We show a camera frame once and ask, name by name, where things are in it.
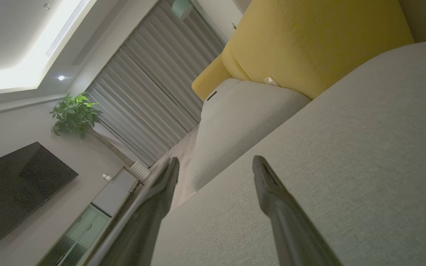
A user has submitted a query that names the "yellow sofa back cushion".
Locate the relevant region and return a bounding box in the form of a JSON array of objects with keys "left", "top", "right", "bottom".
[
  {"left": 192, "top": 55, "right": 233, "bottom": 101},
  {"left": 222, "top": 0, "right": 415, "bottom": 100}
]

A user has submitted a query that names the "white ribbed plant pot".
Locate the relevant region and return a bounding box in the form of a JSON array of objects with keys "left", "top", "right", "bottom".
[{"left": 130, "top": 160, "right": 151, "bottom": 182}]

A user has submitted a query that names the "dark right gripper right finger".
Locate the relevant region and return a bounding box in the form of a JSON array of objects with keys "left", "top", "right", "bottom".
[{"left": 253, "top": 156, "right": 343, "bottom": 266}]

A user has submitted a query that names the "grey pleated curtain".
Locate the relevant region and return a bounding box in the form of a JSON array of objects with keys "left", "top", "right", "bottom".
[{"left": 87, "top": 0, "right": 227, "bottom": 167}]

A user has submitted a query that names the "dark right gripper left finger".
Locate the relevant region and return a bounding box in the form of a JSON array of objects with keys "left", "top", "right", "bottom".
[{"left": 87, "top": 157, "right": 180, "bottom": 266}]

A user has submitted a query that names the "white cabinet with glass doors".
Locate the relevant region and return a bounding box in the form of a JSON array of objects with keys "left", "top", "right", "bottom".
[{"left": 37, "top": 168, "right": 139, "bottom": 266}]

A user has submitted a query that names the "green leafy potted plant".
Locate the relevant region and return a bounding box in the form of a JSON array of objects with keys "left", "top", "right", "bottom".
[{"left": 50, "top": 92, "right": 136, "bottom": 167}]

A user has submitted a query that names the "white ceiling air vent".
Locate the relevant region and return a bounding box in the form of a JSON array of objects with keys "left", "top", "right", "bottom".
[{"left": 45, "top": 0, "right": 90, "bottom": 58}]

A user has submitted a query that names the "pale green lamp shade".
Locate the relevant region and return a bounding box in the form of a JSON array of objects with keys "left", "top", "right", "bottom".
[{"left": 171, "top": 0, "right": 194, "bottom": 21}]

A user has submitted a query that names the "black flat television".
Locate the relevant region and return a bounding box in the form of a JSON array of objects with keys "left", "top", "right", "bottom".
[{"left": 0, "top": 141, "right": 79, "bottom": 243}]

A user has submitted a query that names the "large grey sofa seat cushion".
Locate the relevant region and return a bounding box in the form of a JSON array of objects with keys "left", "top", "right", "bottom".
[{"left": 150, "top": 39, "right": 426, "bottom": 266}]

